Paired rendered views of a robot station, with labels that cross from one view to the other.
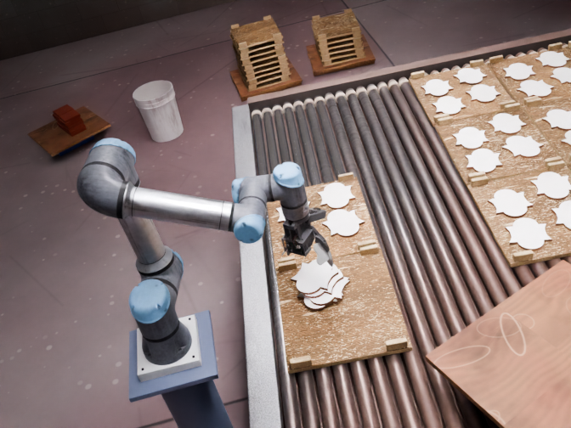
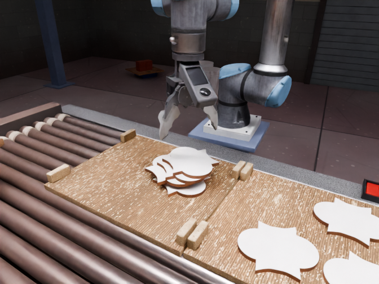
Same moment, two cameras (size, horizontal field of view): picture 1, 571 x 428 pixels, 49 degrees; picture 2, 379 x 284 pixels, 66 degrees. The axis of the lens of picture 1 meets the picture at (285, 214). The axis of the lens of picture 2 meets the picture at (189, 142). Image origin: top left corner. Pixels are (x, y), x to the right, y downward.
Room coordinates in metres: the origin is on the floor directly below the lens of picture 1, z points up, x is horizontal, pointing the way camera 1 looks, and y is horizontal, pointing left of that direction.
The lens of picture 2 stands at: (1.68, -0.63, 1.38)
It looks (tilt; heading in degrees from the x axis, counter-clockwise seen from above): 27 degrees down; 117
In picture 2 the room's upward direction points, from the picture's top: 1 degrees clockwise
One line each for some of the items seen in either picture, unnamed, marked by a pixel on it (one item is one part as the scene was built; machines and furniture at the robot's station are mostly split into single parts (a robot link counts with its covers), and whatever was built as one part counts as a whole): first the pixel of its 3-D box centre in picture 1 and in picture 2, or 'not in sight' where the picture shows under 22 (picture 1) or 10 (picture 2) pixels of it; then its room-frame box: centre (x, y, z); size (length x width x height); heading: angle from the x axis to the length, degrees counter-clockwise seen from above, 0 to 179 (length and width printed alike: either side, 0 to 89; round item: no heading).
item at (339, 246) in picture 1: (319, 221); (312, 238); (1.70, -0.11, 0.93); 0.41 x 0.35 x 0.02; 177
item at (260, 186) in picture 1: (253, 194); (209, 3); (1.37, 0.07, 1.35); 0.11 x 0.11 x 0.08; 79
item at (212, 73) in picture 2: not in sight; (210, 81); (-0.02, 3.29, 0.19); 0.30 x 0.30 x 0.37
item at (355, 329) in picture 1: (338, 306); (150, 178); (1.29, -0.09, 0.93); 0.41 x 0.35 x 0.02; 177
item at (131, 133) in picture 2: (301, 362); (128, 135); (1.10, 0.05, 0.95); 0.06 x 0.02 x 0.03; 87
